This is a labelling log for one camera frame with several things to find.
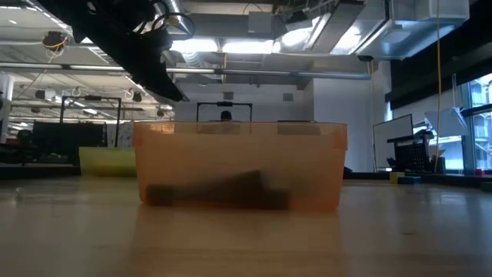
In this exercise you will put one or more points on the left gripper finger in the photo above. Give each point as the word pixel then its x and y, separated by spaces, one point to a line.
pixel 169 95
pixel 163 75

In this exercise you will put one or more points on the orange plastic bin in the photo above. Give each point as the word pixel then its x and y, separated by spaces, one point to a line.
pixel 192 154

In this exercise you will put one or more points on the green rectangular block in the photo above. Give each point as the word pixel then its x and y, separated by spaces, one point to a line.
pixel 486 186

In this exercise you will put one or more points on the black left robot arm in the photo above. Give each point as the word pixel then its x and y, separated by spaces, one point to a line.
pixel 77 15

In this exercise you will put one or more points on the ceiling light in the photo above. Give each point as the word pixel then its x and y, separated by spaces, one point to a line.
pixel 196 45
pixel 248 46

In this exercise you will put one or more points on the person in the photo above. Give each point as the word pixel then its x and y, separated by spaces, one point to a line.
pixel 226 115

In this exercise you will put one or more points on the grey ceiling pipe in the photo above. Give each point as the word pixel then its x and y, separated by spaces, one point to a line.
pixel 250 72

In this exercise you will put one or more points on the yellow plastic bin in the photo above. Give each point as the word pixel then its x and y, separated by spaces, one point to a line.
pixel 104 161

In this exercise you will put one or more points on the grey ceiling box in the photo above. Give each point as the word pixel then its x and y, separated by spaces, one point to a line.
pixel 260 22

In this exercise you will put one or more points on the black screen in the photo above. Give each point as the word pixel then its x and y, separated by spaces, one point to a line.
pixel 65 140

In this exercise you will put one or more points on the whiteboard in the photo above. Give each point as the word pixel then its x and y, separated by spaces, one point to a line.
pixel 392 142

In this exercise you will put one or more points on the yellow rectangular block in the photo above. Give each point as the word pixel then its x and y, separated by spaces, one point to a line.
pixel 396 177

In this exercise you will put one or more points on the black perforated box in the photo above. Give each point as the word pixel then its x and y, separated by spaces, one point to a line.
pixel 411 155

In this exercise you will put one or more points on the teal rectangular block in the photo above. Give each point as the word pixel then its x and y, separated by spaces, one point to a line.
pixel 410 180

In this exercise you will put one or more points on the red can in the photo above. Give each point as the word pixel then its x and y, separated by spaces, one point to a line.
pixel 479 172

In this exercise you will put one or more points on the spiral metal duct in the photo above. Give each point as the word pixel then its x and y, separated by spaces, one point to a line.
pixel 180 15

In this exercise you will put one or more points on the rectangular metal air duct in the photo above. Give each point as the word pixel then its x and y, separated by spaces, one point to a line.
pixel 419 34

